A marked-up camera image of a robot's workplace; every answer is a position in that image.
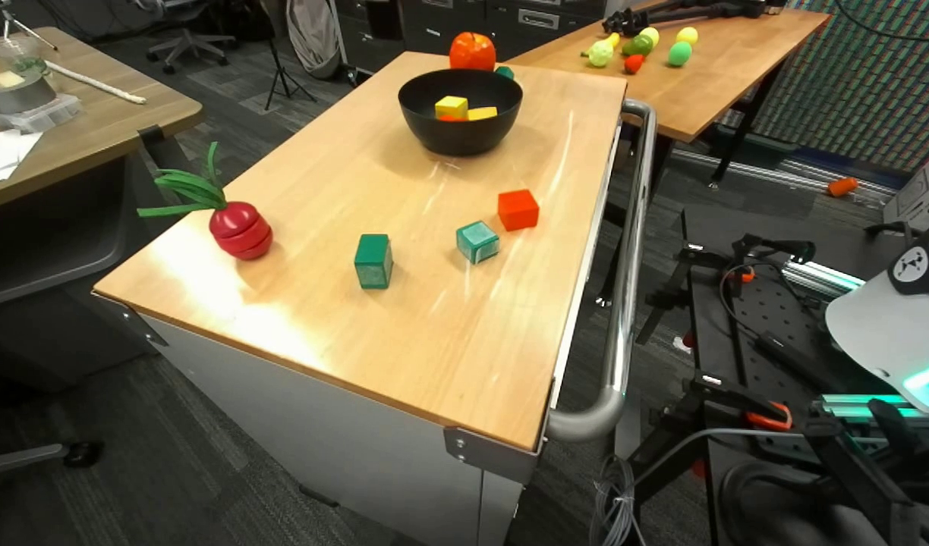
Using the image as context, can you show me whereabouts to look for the tall dark green wooden block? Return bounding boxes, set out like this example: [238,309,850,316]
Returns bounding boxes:
[349,231,398,295]

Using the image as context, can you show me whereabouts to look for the red toy beetroot green leaves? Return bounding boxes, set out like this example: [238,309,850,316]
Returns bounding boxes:
[133,141,275,263]

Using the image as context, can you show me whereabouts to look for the black bowl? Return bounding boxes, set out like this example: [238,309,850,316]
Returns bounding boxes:
[393,67,524,158]

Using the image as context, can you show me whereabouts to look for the orange-red toy apple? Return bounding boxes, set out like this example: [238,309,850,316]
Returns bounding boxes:
[446,31,502,76]

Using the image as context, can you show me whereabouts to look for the light teal wooden cube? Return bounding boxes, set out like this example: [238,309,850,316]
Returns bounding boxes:
[453,218,503,270]

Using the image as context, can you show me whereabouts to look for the large red-orange wooden cube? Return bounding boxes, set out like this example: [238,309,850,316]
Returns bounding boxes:
[496,189,544,233]

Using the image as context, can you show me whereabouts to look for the metal tool cart cabinet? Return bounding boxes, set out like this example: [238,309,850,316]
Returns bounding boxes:
[128,307,548,546]

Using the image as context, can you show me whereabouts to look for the yellow-green toy pear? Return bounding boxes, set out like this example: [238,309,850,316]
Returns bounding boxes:
[581,31,624,72]

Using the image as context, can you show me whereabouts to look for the black tripod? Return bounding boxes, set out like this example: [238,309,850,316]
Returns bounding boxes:
[258,0,323,113]

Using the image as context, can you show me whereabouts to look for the black breadboard stand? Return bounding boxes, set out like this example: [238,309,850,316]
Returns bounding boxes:
[683,263,894,410]

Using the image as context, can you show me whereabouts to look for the wooden table with toy fruit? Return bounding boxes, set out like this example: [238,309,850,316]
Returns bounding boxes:
[510,0,834,147]

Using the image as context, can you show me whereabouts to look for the grey swivel chair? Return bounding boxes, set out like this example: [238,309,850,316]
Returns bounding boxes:
[143,0,244,76]

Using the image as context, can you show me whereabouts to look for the small orange clamp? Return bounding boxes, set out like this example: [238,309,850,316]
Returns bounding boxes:
[821,174,863,199]

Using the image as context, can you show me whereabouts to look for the long wooden conference table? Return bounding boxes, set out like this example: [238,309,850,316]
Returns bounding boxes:
[0,26,206,218]

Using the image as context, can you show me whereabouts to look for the dark mesh office chair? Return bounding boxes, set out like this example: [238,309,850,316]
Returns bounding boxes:
[0,124,173,481]

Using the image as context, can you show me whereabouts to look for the thin white stick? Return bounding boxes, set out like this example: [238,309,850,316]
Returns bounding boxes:
[40,55,150,107]

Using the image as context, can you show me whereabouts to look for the white paper sheets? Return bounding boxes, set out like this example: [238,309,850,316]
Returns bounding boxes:
[0,129,46,189]

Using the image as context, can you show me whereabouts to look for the clear container with yellow items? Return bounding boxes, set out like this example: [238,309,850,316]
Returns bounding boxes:
[0,33,56,116]

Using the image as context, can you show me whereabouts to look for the steel cart handle tube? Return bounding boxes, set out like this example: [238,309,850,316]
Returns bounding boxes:
[539,101,661,447]

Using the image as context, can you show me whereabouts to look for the grey cable bundle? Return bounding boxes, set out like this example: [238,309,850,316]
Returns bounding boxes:
[590,482,643,546]

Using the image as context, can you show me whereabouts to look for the orange-handled black clamp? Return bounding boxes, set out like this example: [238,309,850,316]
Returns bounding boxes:
[736,399,799,433]

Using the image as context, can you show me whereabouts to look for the aluminium extrusion rail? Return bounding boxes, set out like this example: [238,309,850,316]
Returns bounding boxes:
[775,249,898,301]

